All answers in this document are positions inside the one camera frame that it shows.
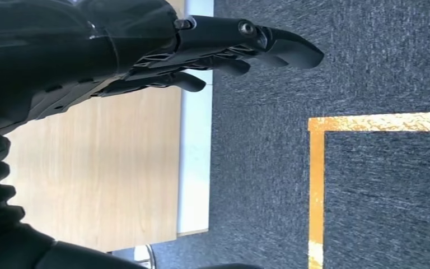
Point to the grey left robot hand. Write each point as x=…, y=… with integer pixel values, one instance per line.
x=70, y=52

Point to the chrome metal leg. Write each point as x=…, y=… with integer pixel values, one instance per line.
x=145, y=256

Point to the yellow floor tape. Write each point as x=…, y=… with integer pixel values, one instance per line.
x=316, y=193

